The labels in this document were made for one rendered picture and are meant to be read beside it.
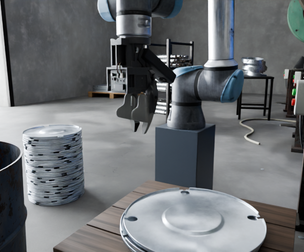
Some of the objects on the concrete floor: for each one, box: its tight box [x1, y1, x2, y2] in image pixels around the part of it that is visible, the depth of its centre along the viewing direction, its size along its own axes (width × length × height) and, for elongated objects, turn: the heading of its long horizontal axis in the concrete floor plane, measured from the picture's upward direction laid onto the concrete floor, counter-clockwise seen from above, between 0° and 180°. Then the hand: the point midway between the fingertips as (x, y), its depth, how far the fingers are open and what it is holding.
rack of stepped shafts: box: [145, 39, 194, 124], centre depth 335 cm, size 43×46×95 cm
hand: (141, 126), depth 69 cm, fingers closed
